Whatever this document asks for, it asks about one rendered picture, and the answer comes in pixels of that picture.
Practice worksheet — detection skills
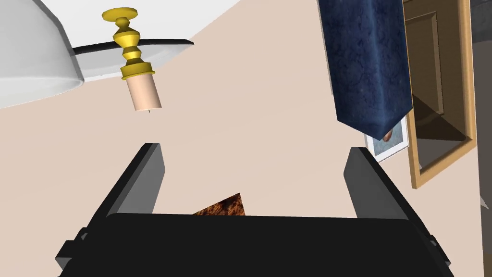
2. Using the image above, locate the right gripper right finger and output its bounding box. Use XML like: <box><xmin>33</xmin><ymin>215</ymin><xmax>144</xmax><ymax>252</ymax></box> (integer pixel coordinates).
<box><xmin>343</xmin><ymin>147</ymin><xmax>423</xmax><ymax>231</ymax></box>

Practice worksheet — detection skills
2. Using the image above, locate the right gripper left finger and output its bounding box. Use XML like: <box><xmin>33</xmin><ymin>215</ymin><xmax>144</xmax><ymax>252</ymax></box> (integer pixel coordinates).
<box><xmin>89</xmin><ymin>142</ymin><xmax>166</xmax><ymax>227</ymax></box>

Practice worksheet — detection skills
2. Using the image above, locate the white framed picture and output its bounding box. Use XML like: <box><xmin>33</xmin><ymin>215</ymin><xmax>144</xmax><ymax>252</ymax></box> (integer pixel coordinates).
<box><xmin>363</xmin><ymin>117</ymin><xmax>410</xmax><ymax>164</ymax></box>

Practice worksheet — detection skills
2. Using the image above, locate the brown textured object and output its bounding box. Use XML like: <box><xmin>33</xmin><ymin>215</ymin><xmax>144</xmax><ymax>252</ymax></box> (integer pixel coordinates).
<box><xmin>193</xmin><ymin>192</ymin><xmax>246</xmax><ymax>216</ymax></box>

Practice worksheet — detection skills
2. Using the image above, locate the wooden framed mirror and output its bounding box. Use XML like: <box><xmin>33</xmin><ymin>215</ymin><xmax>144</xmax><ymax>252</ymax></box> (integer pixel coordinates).
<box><xmin>402</xmin><ymin>0</ymin><xmax>478</xmax><ymax>190</ymax></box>

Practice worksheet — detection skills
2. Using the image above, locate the dark blue box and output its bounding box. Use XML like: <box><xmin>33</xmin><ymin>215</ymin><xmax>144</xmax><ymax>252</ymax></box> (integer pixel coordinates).
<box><xmin>317</xmin><ymin>0</ymin><xmax>414</xmax><ymax>141</ymax></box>

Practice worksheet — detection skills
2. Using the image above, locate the yellow candlestick with pale candle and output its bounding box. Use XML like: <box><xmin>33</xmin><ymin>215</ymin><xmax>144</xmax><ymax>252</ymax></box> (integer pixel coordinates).
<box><xmin>101</xmin><ymin>7</ymin><xmax>162</xmax><ymax>114</ymax></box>

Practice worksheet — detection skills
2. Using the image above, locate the white plate with black rim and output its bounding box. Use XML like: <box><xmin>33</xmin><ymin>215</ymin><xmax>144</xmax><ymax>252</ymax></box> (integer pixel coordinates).
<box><xmin>72</xmin><ymin>38</ymin><xmax>195</xmax><ymax>82</ymax></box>

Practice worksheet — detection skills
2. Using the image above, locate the white bowl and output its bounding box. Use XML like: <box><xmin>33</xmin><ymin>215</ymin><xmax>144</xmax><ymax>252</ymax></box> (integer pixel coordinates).
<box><xmin>0</xmin><ymin>0</ymin><xmax>85</xmax><ymax>109</ymax></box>

